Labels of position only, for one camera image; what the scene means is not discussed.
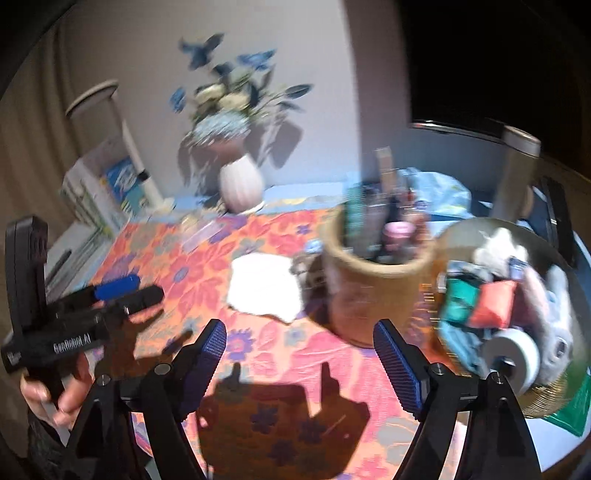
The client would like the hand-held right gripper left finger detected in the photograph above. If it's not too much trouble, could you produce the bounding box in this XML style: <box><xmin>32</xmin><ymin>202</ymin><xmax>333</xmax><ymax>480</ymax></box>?
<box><xmin>65</xmin><ymin>318</ymin><xmax>228</xmax><ymax>480</ymax></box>

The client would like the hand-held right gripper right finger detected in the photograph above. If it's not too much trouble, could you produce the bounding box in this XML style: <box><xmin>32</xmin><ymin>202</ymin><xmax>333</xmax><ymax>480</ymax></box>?
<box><xmin>373</xmin><ymin>318</ymin><xmax>541</xmax><ymax>480</ymax></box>

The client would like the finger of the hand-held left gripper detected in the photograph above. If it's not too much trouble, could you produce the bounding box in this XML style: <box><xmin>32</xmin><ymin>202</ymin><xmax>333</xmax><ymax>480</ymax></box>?
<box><xmin>55</xmin><ymin>274</ymin><xmax>141</xmax><ymax>310</ymax></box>
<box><xmin>99</xmin><ymin>285</ymin><xmax>165</xmax><ymax>324</ymax></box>

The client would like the blue sock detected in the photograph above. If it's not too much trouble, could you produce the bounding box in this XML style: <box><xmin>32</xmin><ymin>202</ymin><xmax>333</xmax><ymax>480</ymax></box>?
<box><xmin>436</xmin><ymin>320</ymin><xmax>490</xmax><ymax>374</ymax></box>

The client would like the pale patterned cloth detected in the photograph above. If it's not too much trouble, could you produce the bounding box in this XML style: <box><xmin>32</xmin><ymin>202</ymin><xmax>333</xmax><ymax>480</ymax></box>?
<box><xmin>225</xmin><ymin>253</ymin><xmax>303</xmax><ymax>324</ymax></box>

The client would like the green soft pouch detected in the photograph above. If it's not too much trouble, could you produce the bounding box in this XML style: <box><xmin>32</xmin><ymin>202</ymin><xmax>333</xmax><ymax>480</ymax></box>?
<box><xmin>438</xmin><ymin>272</ymin><xmax>483</xmax><ymax>326</ymax></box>

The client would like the red soft pouch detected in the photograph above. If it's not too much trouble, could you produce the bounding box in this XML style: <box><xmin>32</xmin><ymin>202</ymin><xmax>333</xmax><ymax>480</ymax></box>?
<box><xmin>468</xmin><ymin>279</ymin><xmax>518</xmax><ymax>329</ymax></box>

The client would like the white round roll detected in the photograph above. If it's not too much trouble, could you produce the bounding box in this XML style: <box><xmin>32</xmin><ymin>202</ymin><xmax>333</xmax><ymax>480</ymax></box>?
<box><xmin>480</xmin><ymin>327</ymin><xmax>541</xmax><ymax>393</ymax></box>

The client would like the beige plush toy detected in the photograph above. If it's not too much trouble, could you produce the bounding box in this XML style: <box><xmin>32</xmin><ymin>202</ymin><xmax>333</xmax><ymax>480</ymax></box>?
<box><xmin>473</xmin><ymin>228</ymin><xmax>529</xmax><ymax>278</ymax></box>

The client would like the round wire basket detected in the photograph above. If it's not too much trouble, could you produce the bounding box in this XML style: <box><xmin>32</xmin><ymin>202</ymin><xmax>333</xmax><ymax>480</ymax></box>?
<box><xmin>422</xmin><ymin>217</ymin><xmax>587</xmax><ymax>418</ymax></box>

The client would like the person's left forearm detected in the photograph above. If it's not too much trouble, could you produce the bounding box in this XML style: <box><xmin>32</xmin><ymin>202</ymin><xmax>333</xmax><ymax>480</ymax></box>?
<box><xmin>25</xmin><ymin>411</ymin><xmax>93</xmax><ymax>480</ymax></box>

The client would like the person's left hand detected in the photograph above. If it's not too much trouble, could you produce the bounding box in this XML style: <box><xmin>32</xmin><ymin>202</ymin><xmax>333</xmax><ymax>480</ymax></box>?
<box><xmin>21</xmin><ymin>355</ymin><xmax>95</xmax><ymax>428</ymax></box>

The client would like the wooden pen holder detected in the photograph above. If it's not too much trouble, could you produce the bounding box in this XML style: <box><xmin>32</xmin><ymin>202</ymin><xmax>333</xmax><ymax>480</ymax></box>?
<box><xmin>321</xmin><ymin>208</ymin><xmax>439</xmax><ymax>349</ymax></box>

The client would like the orange floral tablecloth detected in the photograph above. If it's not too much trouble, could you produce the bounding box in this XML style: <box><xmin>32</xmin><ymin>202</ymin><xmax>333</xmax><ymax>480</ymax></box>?
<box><xmin>90</xmin><ymin>196</ymin><xmax>462</xmax><ymax>480</ymax></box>

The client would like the small clear packet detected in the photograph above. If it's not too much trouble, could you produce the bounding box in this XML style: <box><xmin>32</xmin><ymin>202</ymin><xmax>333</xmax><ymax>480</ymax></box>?
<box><xmin>180</xmin><ymin>219</ymin><xmax>222</xmax><ymax>252</ymax></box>

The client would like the row of books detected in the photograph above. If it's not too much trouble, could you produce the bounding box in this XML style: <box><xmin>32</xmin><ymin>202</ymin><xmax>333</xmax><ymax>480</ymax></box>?
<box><xmin>58</xmin><ymin>134</ymin><xmax>148</xmax><ymax>241</ymax></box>

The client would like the black white scrunchie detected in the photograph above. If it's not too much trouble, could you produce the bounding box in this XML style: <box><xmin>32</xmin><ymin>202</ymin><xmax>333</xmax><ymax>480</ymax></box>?
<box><xmin>293</xmin><ymin>256</ymin><xmax>325</xmax><ymax>289</ymax></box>

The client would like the white desk lamp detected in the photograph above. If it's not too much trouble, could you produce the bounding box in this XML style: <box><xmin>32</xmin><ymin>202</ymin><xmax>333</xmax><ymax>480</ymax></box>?
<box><xmin>65</xmin><ymin>79</ymin><xmax>176</xmax><ymax>210</ymax></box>

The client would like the beige curtain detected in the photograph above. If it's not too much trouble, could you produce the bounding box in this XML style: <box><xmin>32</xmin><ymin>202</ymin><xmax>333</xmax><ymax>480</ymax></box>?
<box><xmin>0</xmin><ymin>23</ymin><xmax>93</xmax><ymax>278</ymax></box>

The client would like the white ribbed vase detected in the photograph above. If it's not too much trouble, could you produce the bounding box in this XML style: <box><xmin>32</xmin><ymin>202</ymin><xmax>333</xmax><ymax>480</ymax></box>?
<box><xmin>218</xmin><ymin>152</ymin><xmax>266</xmax><ymax>214</ymax></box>

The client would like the light blue plastic bag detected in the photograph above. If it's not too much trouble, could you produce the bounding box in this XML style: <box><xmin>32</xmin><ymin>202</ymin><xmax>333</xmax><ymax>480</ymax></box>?
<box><xmin>399</xmin><ymin>167</ymin><xmax>472</xmax><ymax>217</ymax></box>

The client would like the green paper bag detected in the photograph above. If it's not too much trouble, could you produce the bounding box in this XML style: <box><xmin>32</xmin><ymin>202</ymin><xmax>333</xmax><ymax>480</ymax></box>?
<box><xmin>549</xmin><ymin>392</ymin><xmax>589</xmax><ymax>437</ymax></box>

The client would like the artificial flower bouquet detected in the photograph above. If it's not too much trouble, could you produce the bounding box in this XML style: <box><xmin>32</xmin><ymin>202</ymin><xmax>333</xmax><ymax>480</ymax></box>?
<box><xmin>171</xmin><ymin>32</ymin><xmax>315</xmax><ymax>148</ymax></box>

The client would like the black stand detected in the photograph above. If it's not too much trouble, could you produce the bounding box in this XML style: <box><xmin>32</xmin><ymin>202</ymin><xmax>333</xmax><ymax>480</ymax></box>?
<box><xmin>531</xmin><ymin>174</ymin><xmax>578</xmax><ymax>271</ymax></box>

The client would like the silver thermos bottle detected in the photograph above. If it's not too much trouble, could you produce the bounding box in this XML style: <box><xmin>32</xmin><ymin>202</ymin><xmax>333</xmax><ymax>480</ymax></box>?
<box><xmin>489</xmin><ymin>124</ymin><xmax>542</xmax><ymax>222</ymax></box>

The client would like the black monitor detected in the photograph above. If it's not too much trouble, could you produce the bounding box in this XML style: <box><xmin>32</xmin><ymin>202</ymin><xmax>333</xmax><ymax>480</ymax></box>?
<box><xmin>397</xmin><ymin>0</ymin><xmax>591</xmax><ymax>144</ymax></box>

